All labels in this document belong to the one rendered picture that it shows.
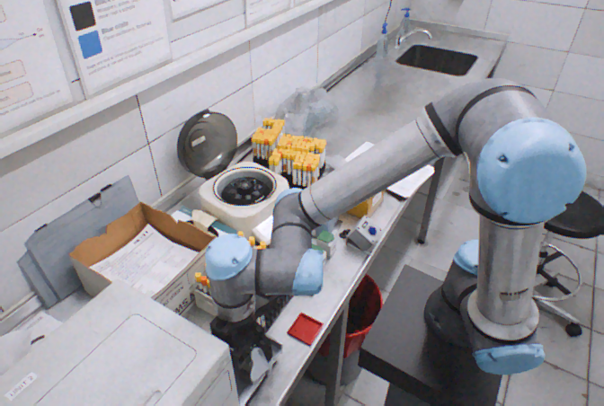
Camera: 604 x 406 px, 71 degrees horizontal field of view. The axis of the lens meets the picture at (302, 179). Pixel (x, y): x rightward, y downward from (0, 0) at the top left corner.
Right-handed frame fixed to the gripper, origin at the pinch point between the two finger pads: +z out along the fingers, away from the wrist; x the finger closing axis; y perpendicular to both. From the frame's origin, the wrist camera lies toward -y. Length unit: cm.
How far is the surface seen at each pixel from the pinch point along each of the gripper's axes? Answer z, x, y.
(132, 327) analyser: -21.3, -11.6, 15.2
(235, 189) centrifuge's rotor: -1, -38, -44
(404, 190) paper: 7, 6, -82
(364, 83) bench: 8, -44, -160
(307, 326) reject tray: 8.4, 4.1, -18.1
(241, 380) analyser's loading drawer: 4.7, -0.3, 3.1
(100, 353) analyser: -21.2, -12.3, 21.2
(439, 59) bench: 15, -24, -234
